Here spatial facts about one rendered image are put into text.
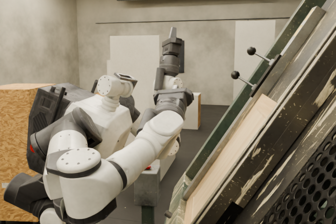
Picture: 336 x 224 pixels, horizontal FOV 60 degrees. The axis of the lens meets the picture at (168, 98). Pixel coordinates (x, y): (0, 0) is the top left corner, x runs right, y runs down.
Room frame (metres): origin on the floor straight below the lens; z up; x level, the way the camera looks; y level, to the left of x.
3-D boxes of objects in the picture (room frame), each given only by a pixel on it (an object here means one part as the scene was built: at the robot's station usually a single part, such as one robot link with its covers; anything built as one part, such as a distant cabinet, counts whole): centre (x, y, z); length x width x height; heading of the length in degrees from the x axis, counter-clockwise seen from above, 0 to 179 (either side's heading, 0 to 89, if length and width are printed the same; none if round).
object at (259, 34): (4.83, -1.39, 1.03); 0.60 x 0.58 x 2.05; 166
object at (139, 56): (3.84, 0.28, 0.88); 0.90 x 0.60 x 1.75; 166
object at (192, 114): (6.20, -0.39, 0.36); 0.58 x 0.45 x 0.72; 76
